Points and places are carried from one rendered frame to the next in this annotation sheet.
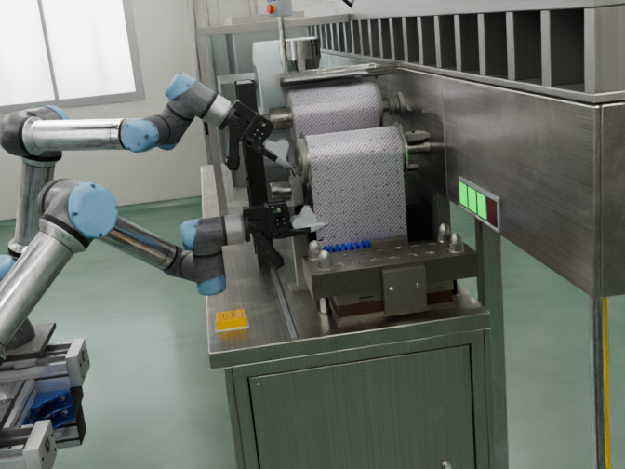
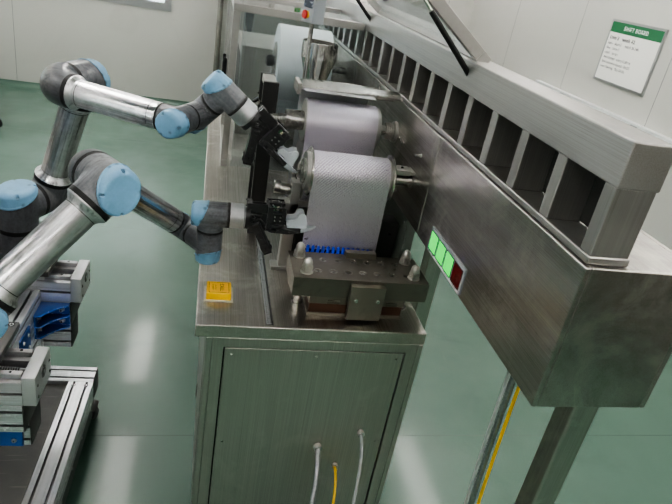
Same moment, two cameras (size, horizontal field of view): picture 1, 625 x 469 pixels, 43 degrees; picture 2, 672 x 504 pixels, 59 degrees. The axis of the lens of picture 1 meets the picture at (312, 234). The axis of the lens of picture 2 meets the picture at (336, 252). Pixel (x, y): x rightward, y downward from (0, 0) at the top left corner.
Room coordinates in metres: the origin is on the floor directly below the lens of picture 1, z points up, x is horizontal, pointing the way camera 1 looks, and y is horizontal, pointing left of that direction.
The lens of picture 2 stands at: (0.31, 0.11, 1.82)
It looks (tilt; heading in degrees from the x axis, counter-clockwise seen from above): 26 degrees down; 352
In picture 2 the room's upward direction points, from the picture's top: 11 degrees clockwise
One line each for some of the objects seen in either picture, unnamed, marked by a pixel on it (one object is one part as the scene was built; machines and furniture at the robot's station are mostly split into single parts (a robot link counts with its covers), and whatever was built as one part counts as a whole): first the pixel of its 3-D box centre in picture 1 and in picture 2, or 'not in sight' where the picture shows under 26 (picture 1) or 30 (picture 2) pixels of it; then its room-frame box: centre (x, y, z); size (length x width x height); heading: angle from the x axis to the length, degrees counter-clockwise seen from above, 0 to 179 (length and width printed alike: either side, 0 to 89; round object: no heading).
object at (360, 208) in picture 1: (360, 212); (343, 224); (1.96, -0.13, 1.11); 0.23 x 0.01 x 0.18; 97
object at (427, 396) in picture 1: (305, 325); (269, 262); (2.94, 0.06, 0.43); 2.52 x 0.64 x 0.86; 7
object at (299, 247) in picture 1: (293, 234); (284, 224); (2.03, 0.05, 1.05); 0.06 x 0.05 x 0.31; 97
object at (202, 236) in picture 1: (204, 234); (210, 214); (1.91, 0.27, 1.11); 0.11 x 0.08 x 0.09; 97
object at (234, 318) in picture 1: (231, 319); (218, 290); (1.82, 0.22, 0.91); 0.07 x 0.07 x 0.02; 7
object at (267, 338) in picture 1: (289, 215); (277, 177); (2.94, 0.08, 0.88); 2.52 x 0.66 x 0.04; 7
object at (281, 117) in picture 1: (280, 118); (294, 119); (2.25, 0.06, 1.34); 0.06 x 0.06 x 0.06; 7
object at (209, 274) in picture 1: (206, 270); (205, 242); (1.92, 0.28, 1.01); 0.11 x 0.08 x 0.11; 43
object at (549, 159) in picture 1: (406, 102); (395, 118); (2.70, -0.36, 1.29); 3.10 x 0.28 x 0.30; 7
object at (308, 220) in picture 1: (310, 220); (301, 222); (1.93, 0.00, 1.11); 0.09 x 0.03 x 0.06; 96
